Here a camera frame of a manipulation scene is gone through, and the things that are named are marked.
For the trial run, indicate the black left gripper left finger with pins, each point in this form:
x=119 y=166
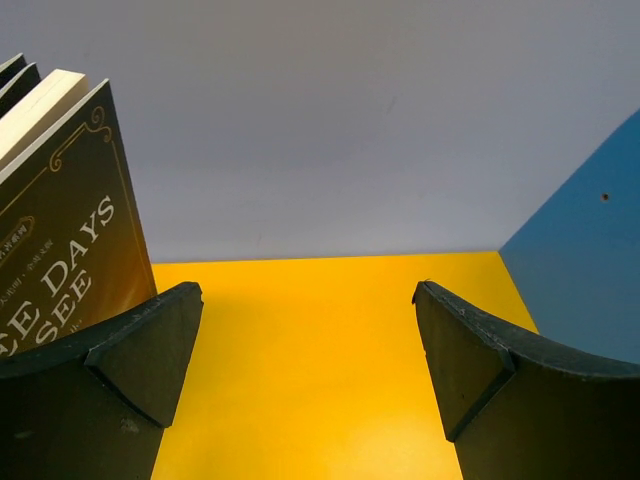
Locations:
x=95 y=404

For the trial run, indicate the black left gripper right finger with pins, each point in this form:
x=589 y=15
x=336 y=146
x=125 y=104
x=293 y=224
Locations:
x=517 y=405

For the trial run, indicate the Three Days to See book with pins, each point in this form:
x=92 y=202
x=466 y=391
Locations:
x=73 y=253

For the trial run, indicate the A Tale of Two Cities book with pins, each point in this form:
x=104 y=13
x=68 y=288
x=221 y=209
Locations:
x=18 y=87

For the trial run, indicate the Little Women book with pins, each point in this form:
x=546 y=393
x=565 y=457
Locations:
x=10 y=68

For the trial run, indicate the blue and yellow bookshelf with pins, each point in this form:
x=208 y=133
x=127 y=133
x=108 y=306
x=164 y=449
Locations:
x=315 y=369

